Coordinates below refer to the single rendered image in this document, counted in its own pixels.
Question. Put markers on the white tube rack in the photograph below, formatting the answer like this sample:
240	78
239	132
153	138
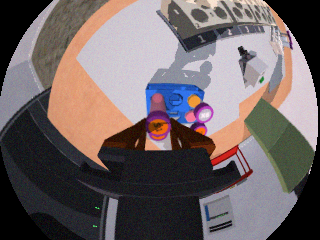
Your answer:
275	43

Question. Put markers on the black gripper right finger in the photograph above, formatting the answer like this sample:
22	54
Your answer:
189	138

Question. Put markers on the blue tube rack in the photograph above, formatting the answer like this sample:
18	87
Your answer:
171	99

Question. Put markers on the tube with pink liquid and purple cap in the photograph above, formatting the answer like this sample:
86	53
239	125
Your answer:
194	124

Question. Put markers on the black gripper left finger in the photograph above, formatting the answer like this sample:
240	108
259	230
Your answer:
127	138

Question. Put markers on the grey flat mat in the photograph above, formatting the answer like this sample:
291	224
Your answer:
136	47

